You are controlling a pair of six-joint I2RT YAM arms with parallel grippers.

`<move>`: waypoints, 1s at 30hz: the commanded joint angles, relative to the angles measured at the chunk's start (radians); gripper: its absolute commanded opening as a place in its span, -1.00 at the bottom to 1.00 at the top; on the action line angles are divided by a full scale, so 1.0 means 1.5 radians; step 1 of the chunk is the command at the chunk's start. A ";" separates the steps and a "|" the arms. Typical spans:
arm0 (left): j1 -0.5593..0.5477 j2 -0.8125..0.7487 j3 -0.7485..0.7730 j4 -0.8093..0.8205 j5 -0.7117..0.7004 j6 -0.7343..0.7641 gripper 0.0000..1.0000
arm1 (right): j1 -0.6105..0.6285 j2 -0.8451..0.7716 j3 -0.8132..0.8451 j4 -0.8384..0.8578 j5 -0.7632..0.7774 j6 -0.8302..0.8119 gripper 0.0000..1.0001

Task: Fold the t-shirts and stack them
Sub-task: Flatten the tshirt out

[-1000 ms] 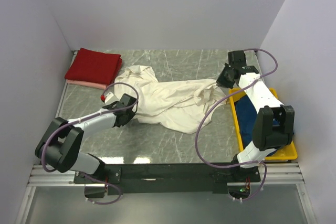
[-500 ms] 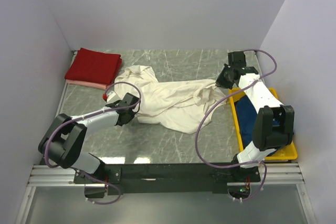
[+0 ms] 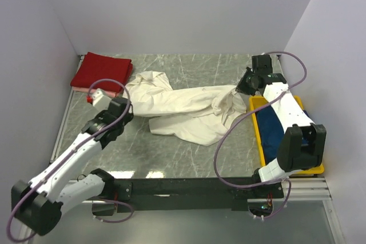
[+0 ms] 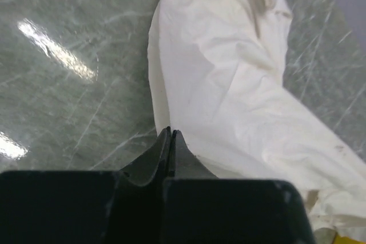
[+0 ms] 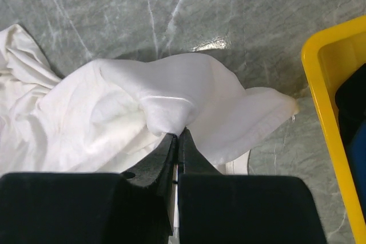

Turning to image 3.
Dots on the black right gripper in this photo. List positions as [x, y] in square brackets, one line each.
[242, 88]

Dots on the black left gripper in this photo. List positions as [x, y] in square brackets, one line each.
[128, 118]

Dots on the white t shirt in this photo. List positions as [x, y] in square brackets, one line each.
[200, 115]

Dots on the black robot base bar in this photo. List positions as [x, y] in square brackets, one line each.
[186, 194]

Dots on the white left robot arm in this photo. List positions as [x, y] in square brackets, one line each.
[40, 203]

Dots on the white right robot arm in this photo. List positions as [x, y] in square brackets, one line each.
[278, 94]

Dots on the yellow plastic bin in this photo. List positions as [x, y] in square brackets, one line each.
[301, 149]

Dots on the red folded t shirt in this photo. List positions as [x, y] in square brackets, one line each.
[95, 67]

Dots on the blue t shirt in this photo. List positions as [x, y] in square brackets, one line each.
[271, 133]

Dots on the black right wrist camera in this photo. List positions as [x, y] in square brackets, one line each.
[262, 64]

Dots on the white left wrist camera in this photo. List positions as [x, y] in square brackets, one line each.
[99, 100]

